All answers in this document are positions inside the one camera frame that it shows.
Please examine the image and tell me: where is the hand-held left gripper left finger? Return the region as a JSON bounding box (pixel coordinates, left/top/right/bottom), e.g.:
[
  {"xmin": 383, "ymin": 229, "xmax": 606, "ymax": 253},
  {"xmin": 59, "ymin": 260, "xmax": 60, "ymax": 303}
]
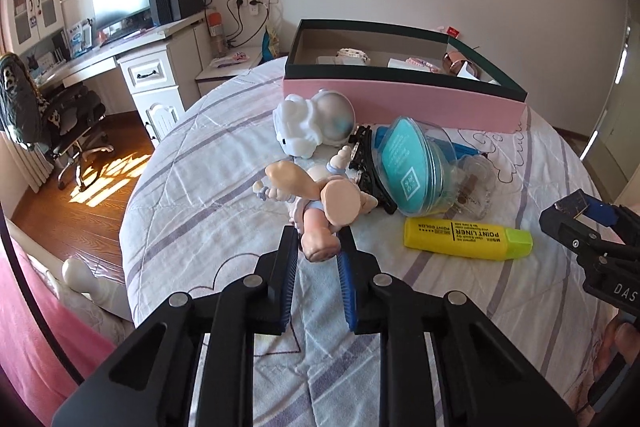
[{"xmin": 54, "ymin": 224, "xmax": 301, "ymax": 427}]

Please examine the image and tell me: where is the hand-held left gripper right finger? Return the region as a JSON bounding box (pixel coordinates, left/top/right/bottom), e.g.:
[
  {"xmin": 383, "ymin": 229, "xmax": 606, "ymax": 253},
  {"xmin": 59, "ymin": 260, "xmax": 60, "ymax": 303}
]
[{"xmin": 336, "ymin": 227, "xmax": 572, "ymax": 427}]

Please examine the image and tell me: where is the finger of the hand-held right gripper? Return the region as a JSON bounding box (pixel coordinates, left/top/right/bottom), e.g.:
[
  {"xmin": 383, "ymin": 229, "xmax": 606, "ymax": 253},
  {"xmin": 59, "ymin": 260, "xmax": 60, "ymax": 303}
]
[
  {"xmin": 587, "ymin": 201, "xmax": 640, "ymax": 249},
  {"xmin": 540, "ymin": 189, "xmax": 607, "ymax": 259}
]

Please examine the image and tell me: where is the baby doll with horn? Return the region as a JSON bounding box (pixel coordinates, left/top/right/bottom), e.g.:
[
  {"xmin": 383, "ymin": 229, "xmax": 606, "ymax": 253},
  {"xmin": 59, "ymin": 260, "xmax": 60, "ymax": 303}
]
[{"xmin": 252, "ymin": 147, "xmax": 379, "ymax": 264}]

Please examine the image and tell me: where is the yellow highlighter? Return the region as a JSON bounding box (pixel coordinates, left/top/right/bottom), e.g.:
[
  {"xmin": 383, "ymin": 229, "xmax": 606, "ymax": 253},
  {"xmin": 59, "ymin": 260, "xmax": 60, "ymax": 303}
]
[{"xmin": 404, "ymin": 217, "xmax": 534, "ymax": 262}]

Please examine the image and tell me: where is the black hair clip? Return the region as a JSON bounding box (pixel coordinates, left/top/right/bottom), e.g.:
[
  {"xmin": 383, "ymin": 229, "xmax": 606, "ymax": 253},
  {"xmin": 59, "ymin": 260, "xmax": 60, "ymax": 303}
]
[{"xmin": 347, "ymin": 124, "xmax": 399, "ymax": 216}]

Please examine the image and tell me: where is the teal round container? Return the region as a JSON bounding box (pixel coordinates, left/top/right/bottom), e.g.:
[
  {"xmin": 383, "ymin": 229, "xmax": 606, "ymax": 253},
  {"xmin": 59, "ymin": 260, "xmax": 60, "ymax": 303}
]
[{"xmin": 375, "ymin": 117, "xmax": 459, "ymax": 217}]

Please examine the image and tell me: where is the white astronaut figure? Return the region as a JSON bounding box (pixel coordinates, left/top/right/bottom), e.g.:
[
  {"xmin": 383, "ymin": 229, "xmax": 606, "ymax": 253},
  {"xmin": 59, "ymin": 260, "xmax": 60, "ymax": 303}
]
[{"xmin": 274, "ymin": 89, "xmax": 357, "ymax": 158}]

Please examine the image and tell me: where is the pink box with green rim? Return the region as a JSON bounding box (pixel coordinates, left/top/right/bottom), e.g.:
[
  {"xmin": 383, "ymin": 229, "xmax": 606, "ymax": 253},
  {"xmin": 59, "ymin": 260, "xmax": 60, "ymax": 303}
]
[{"xmin": 284, "ymin": 19, "xmax": 530, "ymax": 136}]

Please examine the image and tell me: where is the rose gold tape roll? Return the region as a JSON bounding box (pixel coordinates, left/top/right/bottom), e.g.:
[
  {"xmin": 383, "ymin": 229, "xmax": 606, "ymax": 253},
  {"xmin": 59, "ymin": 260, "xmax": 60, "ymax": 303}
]
[{"xmin": 442, "ymin": 51, "xmax": 470, "ymax": 76}]

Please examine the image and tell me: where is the person's right hand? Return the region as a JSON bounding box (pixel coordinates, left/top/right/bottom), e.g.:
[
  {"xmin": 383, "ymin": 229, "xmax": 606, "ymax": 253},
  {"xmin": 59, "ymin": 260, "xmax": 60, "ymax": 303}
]
[{"xmin": 596, "ymin": 321, "xmax": 640, "ymax": 409}]

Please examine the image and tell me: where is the cream wardrobe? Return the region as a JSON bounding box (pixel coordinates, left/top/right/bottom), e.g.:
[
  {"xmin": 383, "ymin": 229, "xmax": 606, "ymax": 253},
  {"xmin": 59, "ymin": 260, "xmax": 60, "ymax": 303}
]
[{"xmin": 580, "ymin": 0, "xmax": 640, "ymax": 208}]

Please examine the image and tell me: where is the white bed footboard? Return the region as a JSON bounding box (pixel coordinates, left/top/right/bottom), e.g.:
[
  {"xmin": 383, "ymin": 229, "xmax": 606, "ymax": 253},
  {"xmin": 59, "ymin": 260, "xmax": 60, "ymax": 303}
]
[{"xmin": 10, "ymin": 222, "xmax": 135, "ymax": 325}]

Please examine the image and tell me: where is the white nightstand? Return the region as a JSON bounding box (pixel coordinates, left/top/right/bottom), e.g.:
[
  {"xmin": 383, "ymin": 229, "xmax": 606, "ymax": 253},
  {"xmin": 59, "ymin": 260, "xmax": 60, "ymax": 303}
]
[{"xmin": 195, "ymin": 49, "xmax": 289, "ymax": 100}]

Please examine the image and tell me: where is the teal snack bag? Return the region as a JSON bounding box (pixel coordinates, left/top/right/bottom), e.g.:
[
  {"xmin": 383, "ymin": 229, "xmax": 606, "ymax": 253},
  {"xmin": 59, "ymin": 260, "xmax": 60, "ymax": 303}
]
[{"xmin": 262, "ymin": 29, "xmax": 281, "ymax": 60}]

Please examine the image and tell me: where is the white desk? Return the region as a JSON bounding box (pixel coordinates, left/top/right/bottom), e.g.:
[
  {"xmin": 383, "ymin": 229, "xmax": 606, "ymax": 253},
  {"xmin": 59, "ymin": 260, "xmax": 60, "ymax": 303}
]
[{"xmin": 30, "ymin": 9, "xmax": 209, "ymax": 144}]

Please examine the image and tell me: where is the orange-capped bottle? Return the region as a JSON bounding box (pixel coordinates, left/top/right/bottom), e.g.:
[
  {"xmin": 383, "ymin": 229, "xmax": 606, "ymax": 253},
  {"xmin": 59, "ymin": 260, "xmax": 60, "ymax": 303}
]
[{"xmin": 207, "ymin": 11, "xmax": 226, "ymax": 58}]

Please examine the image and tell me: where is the black office chair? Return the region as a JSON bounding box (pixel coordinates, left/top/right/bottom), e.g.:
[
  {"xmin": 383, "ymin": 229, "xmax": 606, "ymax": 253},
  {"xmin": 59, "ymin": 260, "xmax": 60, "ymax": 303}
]
[{"xmin": 0, "ymin": 52, "xmax": 117, "ymax": 194}]

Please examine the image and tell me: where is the blue packaging box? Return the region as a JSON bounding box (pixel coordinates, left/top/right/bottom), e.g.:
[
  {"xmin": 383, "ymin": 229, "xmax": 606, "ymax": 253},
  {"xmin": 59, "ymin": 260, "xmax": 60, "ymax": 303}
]
[{"xmin": 67, "ymin": 21, "xmax": 94, "ymax": 58}]

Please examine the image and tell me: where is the black printed jacket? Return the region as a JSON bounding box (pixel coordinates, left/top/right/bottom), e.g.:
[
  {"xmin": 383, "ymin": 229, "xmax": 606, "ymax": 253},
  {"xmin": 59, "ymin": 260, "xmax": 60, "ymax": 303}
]
[{"xmin": 0, "ymin": 52, "xmax": 44, "ymax": 144}]

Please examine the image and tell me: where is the white glass-door cabinet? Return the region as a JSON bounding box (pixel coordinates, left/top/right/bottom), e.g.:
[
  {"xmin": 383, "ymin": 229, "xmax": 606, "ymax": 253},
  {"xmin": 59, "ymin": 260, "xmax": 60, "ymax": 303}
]
[{"xmin": 5, "ymin": 0, "xmax": 66, "ymax": 58}]

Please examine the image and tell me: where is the white wall socket row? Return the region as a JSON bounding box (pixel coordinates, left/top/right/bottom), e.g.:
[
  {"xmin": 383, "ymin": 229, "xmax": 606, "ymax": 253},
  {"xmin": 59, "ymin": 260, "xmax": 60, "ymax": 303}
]
[{"xmin": 227, "ymin": 0, "xmax": 279, "ymax": 16}]

